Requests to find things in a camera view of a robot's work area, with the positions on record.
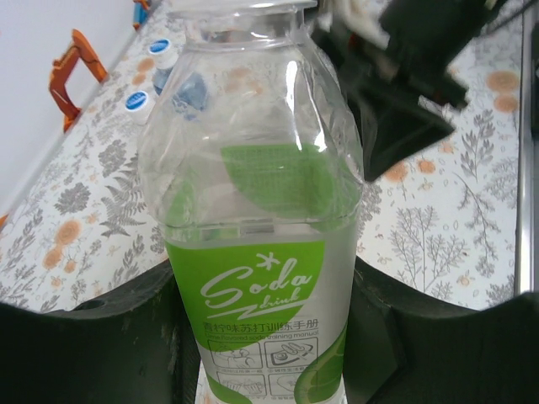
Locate floral patterned tablecloth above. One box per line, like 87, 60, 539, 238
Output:
0, 0, 523, 315

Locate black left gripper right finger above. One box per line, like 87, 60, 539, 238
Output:
344, 258, 539, 404

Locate green label soda bottle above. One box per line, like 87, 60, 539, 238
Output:
136, 0, 366, 404

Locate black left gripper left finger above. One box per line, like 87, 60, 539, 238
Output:
0, 263, 200, 404

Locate blue white Pocari Sweat cap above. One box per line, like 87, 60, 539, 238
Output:
123, 89, 152, 125
147, 37, 173, 71

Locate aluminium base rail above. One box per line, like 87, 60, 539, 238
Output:
514, 0, 539, 295

